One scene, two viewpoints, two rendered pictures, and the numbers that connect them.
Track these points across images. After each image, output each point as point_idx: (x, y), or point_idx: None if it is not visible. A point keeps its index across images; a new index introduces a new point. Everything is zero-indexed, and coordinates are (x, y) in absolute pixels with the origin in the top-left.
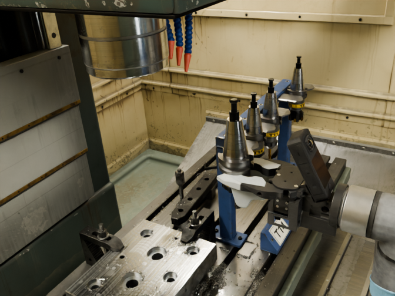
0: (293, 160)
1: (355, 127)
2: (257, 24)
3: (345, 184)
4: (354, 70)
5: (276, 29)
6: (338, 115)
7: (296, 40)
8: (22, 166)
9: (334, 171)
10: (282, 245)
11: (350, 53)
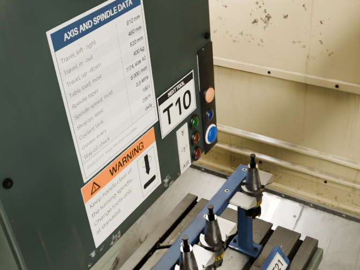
0: (257, 239)
1: (334, 193)
2: (223, 72)
3: (315, 269)
4: (331, 135)
5: (244, 79)
6: (316, 178)
7: (267, 95)
8: None
9: (300, 259)
10: None
11: (327, 117)
